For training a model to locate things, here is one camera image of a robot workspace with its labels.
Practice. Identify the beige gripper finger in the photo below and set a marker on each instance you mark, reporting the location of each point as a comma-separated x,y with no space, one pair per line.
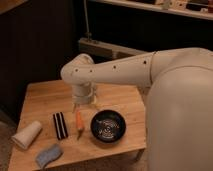
96,106
74,108

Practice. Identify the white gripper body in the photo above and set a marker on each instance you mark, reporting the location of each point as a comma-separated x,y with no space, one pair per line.
83,94

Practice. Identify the black ceramic bowl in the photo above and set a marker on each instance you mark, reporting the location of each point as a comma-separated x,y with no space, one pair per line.
108,126

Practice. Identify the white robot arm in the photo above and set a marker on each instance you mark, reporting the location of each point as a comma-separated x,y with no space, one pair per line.
179,104

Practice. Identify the orange carrot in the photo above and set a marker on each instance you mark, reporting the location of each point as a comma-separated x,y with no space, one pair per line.
79,124

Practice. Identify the black white striped block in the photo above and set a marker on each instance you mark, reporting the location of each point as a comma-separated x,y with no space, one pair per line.
60,126

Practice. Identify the wooden table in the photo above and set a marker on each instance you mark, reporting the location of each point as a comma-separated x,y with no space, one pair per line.
44,99

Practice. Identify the blue sponge cloth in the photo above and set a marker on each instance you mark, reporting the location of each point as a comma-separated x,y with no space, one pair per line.
48,155

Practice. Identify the metal pole stand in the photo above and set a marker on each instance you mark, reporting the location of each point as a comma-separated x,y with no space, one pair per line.
88,33

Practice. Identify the white paper cup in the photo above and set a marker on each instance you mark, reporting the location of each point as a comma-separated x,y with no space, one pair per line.
27,135

